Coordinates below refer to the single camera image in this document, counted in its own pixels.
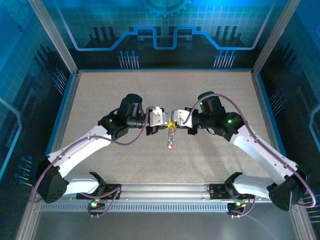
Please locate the red plastic key tag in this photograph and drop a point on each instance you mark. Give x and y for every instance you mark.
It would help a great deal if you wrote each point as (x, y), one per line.
(170, 147)

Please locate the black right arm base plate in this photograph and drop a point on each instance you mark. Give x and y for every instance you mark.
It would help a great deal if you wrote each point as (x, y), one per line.
(216, 191)

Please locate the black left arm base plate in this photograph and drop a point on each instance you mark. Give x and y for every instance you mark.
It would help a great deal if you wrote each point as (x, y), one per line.
(111, 187)

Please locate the small controller board with LEDs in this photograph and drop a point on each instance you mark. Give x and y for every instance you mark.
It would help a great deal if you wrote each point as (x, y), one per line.
(237, 204)
(93, 203)

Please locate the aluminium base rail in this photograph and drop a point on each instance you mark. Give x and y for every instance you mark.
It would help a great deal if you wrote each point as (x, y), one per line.
(162, 190)

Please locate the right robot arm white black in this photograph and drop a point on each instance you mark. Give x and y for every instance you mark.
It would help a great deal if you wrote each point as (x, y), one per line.
(262, 155)

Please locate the grey metal panel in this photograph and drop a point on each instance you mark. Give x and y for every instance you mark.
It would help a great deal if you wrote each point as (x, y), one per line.
(160, 227)

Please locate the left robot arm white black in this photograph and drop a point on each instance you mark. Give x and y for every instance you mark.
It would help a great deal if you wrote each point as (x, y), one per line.
(80, 147)

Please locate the aluminium side rail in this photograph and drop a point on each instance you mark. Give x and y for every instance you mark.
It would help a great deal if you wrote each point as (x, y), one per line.
(75, 81)
(261, 100)

